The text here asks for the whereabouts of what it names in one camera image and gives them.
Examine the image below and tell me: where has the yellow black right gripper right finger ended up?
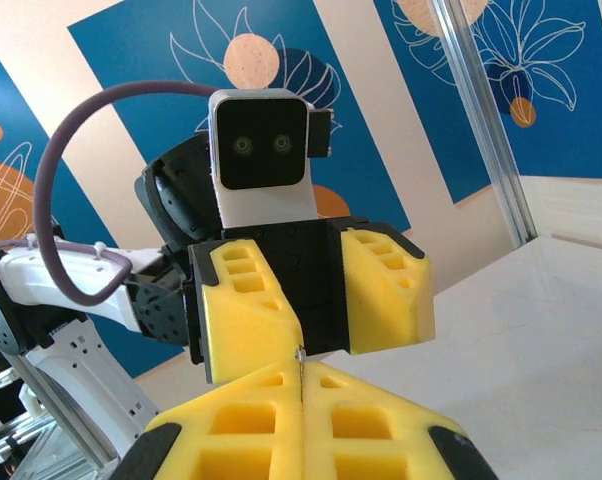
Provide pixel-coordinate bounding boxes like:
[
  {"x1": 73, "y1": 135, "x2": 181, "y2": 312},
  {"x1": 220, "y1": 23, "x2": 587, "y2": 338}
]
[{"x1": 302, "y1": 360, "x2": 502, "y2": 480}]

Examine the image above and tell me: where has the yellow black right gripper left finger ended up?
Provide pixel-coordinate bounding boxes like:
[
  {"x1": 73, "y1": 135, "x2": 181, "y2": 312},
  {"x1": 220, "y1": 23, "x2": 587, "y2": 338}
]
[{"x1": 113, "y1": 362, "x2": 303, "y2": 480}]

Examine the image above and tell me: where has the grey carabiner keyring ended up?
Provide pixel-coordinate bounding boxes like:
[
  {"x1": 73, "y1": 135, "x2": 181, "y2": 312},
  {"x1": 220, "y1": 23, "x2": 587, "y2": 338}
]
[{"x1": 292, "y1": 344, "x2": 308, "y2": 405}]

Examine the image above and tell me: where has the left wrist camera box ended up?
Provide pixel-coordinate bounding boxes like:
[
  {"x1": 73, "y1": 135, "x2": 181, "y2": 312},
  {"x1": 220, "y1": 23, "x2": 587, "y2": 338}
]
[{"x1": 208, "y1": 88, "x2": 337, "y2": 229}]

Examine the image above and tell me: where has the aluminium frame post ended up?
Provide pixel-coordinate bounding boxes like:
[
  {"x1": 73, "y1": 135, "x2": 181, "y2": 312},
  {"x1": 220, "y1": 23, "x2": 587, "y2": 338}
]
[{"x1": 433, "y1": 0, "x2": 540, "y2": 249}]

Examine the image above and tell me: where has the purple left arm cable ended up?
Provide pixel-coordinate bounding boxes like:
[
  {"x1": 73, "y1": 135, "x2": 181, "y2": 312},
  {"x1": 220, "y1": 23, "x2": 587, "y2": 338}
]
[{"x1": 0, "y1": 80, "x2": 217, "y2": 307}]

